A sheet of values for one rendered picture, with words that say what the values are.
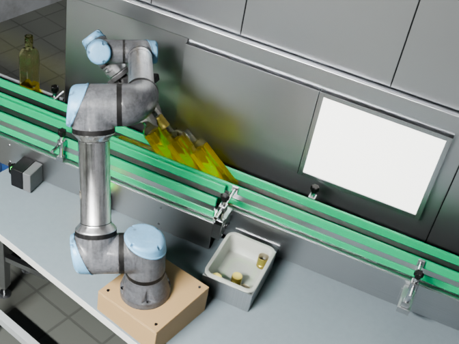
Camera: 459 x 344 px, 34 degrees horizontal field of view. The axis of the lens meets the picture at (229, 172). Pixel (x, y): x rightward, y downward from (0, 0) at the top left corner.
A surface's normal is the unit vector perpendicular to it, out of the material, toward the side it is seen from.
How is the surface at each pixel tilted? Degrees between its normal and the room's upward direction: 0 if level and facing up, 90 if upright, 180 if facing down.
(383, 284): 90
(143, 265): 89
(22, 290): 0
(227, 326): 0
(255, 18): 90
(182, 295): 4
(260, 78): 90
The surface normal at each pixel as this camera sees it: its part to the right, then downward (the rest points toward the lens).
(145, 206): -0.39, 0.54
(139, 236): 0.20, -0.77
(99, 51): 0.12, 0.22
